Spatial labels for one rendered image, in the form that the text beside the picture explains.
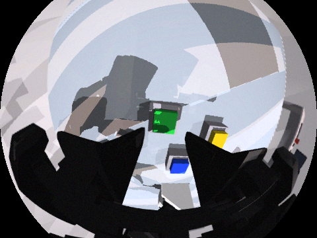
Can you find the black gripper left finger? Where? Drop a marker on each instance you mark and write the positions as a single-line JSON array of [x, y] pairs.
[[114, 160]]

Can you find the yellow button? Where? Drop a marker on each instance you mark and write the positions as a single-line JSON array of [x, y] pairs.
[[214, 132]]

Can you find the blue button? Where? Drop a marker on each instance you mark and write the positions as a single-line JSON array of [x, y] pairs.
[[176, 161]]

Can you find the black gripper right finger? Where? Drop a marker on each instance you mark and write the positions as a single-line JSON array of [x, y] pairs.
[[214, 168]]

